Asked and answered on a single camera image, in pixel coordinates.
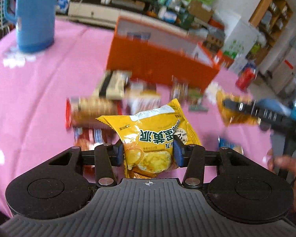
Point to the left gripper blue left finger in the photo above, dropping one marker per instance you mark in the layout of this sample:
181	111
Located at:
118	156

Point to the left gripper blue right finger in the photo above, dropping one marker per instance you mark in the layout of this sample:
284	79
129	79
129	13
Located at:
179	151

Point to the yellow egg pie packet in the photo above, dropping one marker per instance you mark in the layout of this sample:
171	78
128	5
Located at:
148	138

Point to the blue chocolate chip cookie packet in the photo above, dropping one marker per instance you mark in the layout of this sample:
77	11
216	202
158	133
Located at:
223	142

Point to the dark brownie clear packet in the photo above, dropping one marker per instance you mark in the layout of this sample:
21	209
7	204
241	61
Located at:
141	96

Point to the yellow round cake packet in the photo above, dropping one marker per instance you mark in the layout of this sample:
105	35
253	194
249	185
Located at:
230	116

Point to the person's right hand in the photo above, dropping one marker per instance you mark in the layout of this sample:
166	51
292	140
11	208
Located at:
286	163

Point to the brown soft cookie packet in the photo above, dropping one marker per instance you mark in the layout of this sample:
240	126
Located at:
89	138

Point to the green edged snack packet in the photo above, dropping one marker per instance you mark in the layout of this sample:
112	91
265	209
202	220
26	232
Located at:
195	100

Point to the sandwich biscuit red packet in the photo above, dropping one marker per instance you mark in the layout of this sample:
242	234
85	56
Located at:
84	111

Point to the brown granola clear packet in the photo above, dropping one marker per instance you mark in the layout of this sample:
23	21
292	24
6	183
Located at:
179	90

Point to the beige cracker packet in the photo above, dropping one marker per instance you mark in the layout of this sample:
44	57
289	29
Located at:
112	85

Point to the red soda can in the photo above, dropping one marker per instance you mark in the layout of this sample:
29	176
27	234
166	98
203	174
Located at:
246	78

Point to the orange storage box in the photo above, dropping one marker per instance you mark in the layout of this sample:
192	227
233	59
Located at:
159	55

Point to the pink tablecloth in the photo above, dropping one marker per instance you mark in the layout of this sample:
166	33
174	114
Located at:
33	94

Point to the white fridge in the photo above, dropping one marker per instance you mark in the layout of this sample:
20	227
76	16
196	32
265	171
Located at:
240	36

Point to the white tv cabinet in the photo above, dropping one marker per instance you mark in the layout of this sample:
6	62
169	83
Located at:
107	16

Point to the brown cardboard box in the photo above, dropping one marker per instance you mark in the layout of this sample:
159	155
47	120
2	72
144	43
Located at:
200	10

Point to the blue thermos jug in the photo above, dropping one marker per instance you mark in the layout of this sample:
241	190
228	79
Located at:
35	24

